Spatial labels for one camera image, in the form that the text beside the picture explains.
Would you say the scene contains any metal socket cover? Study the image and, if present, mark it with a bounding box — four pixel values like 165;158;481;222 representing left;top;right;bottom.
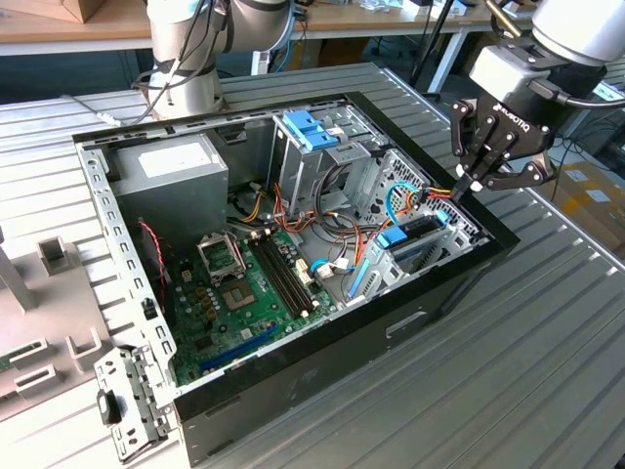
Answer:
196;233;245;287

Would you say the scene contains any long blue SATA wire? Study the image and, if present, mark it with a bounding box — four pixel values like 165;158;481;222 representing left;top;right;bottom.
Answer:
383;180;422;225

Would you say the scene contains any metal expansion card retainer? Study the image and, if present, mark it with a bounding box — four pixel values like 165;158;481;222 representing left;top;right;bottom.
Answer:
93;344;177;464

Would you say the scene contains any green motherboard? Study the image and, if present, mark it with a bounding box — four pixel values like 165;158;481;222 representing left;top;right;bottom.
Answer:
165;227;338;387

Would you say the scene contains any blue plastic drive latch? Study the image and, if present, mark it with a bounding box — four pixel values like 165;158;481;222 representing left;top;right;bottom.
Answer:
281;110;340;153

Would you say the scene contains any hard disk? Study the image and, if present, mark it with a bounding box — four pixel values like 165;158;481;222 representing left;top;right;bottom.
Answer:
346;209;450;302

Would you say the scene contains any metal locking lever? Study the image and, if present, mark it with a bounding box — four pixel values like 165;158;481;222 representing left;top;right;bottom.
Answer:
230;235;246;276

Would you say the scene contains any black cable bundle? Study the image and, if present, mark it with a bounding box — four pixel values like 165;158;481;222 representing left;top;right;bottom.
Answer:
314;160;387;240

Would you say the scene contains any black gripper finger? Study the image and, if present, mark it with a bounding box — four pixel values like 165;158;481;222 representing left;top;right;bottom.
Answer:
450;99;503;200
461;134;559;199

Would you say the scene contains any short blue SATA wire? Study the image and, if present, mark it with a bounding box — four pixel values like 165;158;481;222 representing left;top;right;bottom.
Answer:
311;257;357;280

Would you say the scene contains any black case fan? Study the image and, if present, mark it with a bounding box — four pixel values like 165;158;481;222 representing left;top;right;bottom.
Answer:
134;219;173;317

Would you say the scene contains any grey parts rack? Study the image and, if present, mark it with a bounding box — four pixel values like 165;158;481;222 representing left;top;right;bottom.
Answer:
0;234;116;424

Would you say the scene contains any brown cardboard box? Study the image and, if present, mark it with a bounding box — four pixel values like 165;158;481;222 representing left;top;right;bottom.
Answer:
28;0;106;24
556;163;625;255

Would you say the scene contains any green RAM stick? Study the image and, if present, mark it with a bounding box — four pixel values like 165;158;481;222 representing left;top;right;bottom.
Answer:
0;343;41;372

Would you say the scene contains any grey power supply unit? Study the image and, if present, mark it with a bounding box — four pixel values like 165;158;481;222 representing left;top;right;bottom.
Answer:
110;134;230;250

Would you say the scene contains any orange red yellow power wire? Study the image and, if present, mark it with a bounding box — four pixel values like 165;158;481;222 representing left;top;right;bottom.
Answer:
271;181;463;277

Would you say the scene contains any black RAM slot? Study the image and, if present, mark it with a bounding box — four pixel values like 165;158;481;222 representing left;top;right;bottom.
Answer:
258;235;307;318
264;234;312;315
252;237;302;320
269;232;317;312

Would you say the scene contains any metal drive cage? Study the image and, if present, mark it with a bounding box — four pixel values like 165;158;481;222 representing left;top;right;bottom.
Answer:
267;105;392;221

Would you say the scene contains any blue expansion slot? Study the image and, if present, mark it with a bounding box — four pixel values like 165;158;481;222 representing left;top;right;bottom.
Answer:
197;323;280;373

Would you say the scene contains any metal disk bay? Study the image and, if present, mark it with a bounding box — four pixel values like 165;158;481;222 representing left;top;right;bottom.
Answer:
341;214;492;308

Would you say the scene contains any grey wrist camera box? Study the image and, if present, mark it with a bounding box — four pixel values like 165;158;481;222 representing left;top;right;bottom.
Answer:
467;43;556;97

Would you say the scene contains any black open PC case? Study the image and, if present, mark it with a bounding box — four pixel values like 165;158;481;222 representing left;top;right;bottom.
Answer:
71;90;521;468

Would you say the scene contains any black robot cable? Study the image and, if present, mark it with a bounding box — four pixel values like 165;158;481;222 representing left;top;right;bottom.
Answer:
72;0;625;127

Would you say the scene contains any CPU socket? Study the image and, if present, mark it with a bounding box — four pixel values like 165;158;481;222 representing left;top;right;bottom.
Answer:
216;278;259;314

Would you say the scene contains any red black twisted wire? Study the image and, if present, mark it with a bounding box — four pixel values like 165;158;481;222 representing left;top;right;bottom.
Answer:
136;219;173;294

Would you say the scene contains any yellow black wire bundle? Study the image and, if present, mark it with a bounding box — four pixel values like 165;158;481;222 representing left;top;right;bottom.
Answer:
232;181;269;225

